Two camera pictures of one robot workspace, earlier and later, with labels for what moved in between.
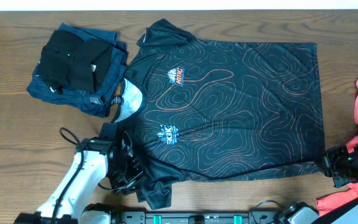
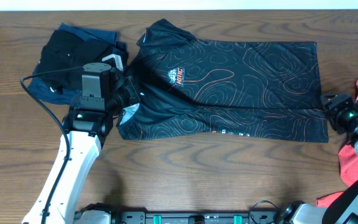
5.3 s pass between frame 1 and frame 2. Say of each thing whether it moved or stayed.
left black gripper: moved
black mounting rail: stayed
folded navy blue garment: stayed
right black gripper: moved
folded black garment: stayed
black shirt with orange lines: moved
